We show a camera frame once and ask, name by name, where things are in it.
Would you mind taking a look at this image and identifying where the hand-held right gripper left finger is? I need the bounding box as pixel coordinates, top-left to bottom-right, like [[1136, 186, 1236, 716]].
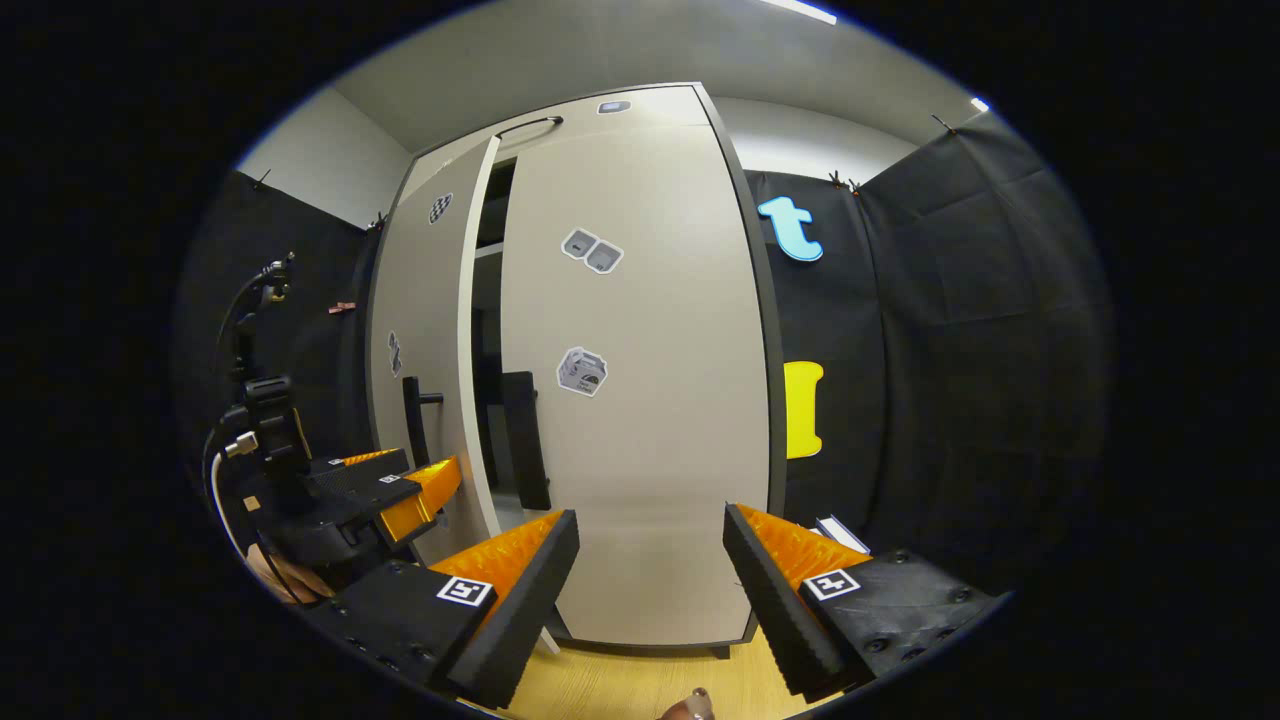
[[303, 508, 583, 711]]

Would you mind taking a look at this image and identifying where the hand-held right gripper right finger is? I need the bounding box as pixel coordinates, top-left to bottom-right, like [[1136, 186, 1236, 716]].
[[721, 501, 1008, 706]]

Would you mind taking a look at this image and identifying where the grey and white cabinet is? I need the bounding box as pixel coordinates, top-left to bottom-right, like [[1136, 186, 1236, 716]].
[[365, 83, 788, 656]]

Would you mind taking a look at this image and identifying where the white cabinet door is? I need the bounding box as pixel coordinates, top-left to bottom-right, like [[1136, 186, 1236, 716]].
[[368, 137, 501, 566], [498, 120, 773, 649]]

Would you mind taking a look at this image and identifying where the white cabinet drawer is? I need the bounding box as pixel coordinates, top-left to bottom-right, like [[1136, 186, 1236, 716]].
[[408, 85, 716, 196]]

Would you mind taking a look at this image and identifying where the white flat card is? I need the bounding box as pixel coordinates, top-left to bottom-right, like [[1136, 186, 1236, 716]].
[[813, 514, 873, 557]]

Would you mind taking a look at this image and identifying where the black backdrop cloth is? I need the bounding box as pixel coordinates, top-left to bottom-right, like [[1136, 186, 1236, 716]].
[[745, 108, 1119, 601], [172, 170, 389, 471]]

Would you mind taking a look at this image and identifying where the long ceiling light panel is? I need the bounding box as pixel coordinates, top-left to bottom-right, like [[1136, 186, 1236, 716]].
[[760, 0, 839, 26]]

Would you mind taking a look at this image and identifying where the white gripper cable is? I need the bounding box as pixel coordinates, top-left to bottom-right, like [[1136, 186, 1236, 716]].
[[204, 432, 263, 566]]

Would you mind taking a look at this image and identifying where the black door handle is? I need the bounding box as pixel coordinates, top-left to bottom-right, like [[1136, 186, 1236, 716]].
[[502, 371, 552, 511]]

